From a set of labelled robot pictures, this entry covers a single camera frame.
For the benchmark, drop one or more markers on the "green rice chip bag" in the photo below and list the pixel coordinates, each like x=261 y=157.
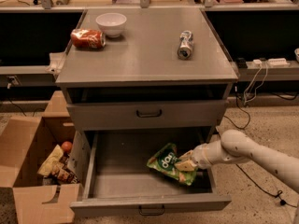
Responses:
x=164 y=162

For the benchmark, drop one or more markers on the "white power strip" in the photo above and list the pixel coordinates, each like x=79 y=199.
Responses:
x=278 y=62

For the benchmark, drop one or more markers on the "silver blue drink can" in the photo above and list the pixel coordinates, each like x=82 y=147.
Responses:
x=185 y=47

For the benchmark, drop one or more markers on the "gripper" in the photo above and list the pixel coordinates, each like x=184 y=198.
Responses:
x=199 y=157

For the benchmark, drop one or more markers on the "red apple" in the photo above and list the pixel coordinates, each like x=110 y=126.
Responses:
x=67 y=146

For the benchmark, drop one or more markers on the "open grey drawer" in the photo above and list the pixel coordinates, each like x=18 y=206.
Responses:
x=119 y=182

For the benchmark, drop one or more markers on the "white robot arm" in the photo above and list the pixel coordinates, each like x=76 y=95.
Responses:
x=234 y=147

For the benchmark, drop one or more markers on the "brown snack packet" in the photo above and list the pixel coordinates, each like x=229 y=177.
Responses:
x=63 y=174

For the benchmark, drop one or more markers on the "red soda can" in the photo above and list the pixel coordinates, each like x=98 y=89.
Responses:
x=88 y=38

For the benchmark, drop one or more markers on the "white bowl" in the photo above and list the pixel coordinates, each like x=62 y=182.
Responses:
x=111 y=24

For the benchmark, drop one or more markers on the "cardboard box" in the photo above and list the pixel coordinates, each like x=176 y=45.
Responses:
x=24 y=144

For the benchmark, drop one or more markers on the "closed grey upper drawer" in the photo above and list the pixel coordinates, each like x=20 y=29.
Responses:
x=146 y=115

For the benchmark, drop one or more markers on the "grey drawer cabinet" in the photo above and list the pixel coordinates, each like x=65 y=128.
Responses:
x=142 y=65

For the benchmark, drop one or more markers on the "yellow snack bag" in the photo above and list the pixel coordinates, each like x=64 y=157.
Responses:
x=54 y=156

